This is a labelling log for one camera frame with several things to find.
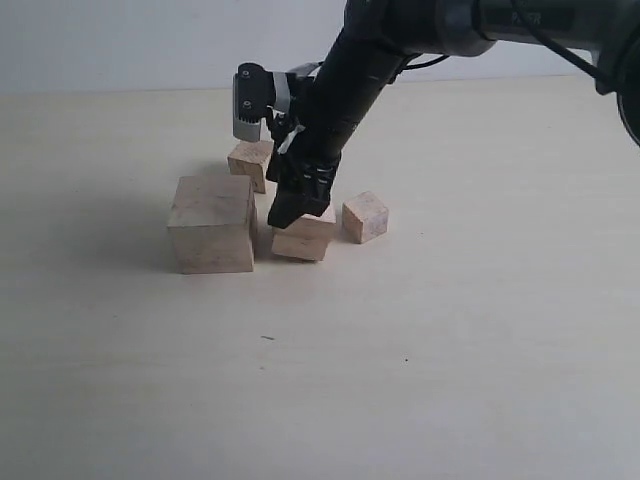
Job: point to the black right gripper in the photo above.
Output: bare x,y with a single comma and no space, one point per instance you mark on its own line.
361,62

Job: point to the second largest wooden cube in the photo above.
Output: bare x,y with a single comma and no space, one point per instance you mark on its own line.
307,238

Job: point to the third largest wooden cube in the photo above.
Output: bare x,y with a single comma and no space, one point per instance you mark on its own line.
251,159

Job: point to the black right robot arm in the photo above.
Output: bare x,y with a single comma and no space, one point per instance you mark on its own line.
600,38

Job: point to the smallest wooden cube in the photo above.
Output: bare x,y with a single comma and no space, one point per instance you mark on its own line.
365,217

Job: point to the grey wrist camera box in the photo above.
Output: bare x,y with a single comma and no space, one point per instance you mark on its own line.
257,93

